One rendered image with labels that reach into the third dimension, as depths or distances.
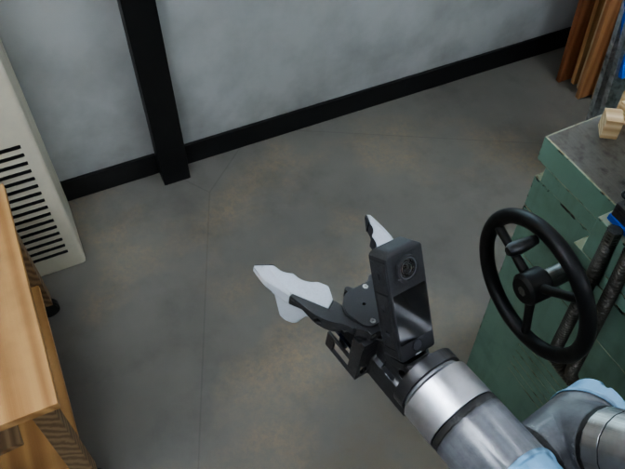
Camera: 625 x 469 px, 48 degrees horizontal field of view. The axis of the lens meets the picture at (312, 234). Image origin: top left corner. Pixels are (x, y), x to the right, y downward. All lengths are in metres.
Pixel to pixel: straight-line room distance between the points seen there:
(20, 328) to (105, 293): 0.69
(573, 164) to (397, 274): 0.79
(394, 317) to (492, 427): 0.13
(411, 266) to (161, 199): 1.91
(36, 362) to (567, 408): 1.11
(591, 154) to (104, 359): 1.44
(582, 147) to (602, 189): 0.11
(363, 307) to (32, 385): 0.99
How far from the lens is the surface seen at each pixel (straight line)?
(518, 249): 1.17
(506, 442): 0.64
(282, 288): 0.70
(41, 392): 1.54
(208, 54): 2.33
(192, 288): 2.24
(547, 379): 1.76
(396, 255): 0.63
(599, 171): 1.38
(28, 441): 1.91
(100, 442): 2.05
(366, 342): 0.69
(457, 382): 0.66
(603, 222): 1.22
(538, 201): 1.50
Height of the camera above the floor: 1.83
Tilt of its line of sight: 52 degrees down
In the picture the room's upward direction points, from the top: straight up
